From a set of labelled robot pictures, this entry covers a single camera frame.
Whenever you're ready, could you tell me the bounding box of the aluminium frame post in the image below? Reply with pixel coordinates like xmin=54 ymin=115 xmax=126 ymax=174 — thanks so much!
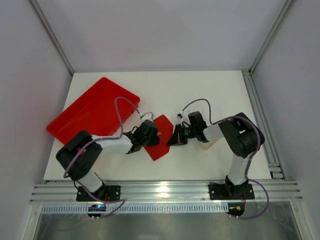
xmin=249 ymin=0 xmax=296 ymax=75
xmin=27 ymin=0 xmax=75 ymax=76

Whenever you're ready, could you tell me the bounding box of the slotted white cable duct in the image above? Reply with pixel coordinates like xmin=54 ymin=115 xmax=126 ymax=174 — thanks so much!
xmin=40 ymin=202 xmax=229 ymax=214

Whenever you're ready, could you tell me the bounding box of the red plastic tray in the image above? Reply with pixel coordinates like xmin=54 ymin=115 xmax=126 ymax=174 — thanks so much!
xmin=46 ymin=77 xmax=140 ymax=144

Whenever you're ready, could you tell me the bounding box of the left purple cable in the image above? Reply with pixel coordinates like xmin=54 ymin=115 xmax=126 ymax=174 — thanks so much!
xmin=63 ymin=96 xmax=143 ymax=221

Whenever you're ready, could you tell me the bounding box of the right aluminium frame post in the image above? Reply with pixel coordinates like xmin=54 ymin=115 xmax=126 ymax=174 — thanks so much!
xmin=249 ymin=0 xmax=296 ymax=75

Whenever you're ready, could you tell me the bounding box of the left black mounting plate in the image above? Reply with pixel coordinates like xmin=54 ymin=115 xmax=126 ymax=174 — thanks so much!
xmin=76 ymin=185 xmax=121 ymax=202

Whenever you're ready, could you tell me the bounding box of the left aluminium frame post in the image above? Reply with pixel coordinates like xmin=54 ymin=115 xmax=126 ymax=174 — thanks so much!
xmin=27 ymin=0 xmax=75 ymax=76

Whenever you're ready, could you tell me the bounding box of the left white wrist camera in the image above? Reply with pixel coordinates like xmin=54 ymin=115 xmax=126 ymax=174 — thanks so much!
xmin=138 ymin=112 xmax=154 ymax=122

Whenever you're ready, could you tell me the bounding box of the black mounting plate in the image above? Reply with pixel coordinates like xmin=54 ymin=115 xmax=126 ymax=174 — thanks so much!
xmin=76 ymin=185 xmax=121 ymax=202
xmin=208 ymin=182 xmax=255 ymax=200

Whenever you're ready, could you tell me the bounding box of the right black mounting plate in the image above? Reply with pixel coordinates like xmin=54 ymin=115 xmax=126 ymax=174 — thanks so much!
xmin=208 ymin=182 xmax=255 ymax=200

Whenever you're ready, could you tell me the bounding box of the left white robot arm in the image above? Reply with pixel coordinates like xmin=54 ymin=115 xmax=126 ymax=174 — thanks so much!
xmin=56 ymin=120 xmax=160 ymax=202

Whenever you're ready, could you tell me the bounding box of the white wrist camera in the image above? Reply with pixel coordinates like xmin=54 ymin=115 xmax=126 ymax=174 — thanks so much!
xmin=138 ymin=112 xmax=154 ymax=122
xmin=176 ymin=110 xmax=184 ymax=119

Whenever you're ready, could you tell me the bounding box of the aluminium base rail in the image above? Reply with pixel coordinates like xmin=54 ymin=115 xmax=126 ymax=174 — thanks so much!
xmin=29 ymin=179 xmax=303 ymax=205

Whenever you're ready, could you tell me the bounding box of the red paper napkin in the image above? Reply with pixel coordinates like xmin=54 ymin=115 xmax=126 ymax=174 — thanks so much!
xmin=144 ymin=115 xmax=174 ymax=161

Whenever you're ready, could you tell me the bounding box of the cream utensil case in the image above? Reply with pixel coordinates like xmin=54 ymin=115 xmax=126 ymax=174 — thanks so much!
xmin=200 ymin=140 xmax=217 ymax=151

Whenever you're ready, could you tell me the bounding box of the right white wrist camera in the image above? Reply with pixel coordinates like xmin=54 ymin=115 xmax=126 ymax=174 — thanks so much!
xmin=176 ymin=110 xmax=184 ymax=119

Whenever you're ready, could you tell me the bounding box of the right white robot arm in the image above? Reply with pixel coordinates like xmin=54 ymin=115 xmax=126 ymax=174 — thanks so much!
xmin=166 ymin=111 xmax=265 ymax=201

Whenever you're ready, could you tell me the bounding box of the right aluminium side rail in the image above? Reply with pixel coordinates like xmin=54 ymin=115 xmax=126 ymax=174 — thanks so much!
xmin=241 ymin=70 xmax=287 ymax=181

